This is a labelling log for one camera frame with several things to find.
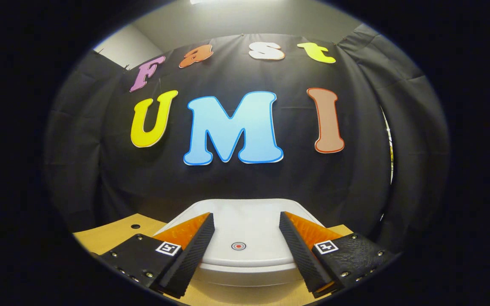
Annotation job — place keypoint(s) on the white desktop garbage bin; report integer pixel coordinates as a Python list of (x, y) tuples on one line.
[(245, 225)]

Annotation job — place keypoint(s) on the ceiling light panel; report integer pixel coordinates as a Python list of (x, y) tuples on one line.
[(234, 1)]

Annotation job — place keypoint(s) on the black backdrop cloth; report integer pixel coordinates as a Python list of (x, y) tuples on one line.
[(270, 182)]

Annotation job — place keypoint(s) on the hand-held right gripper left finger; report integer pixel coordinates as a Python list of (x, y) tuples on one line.
[(189, 259)]

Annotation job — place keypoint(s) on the wooden desktop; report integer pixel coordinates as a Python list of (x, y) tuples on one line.
[(109, 236)]

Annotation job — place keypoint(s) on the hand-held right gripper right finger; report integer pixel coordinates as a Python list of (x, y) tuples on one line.
[(302, 261)]

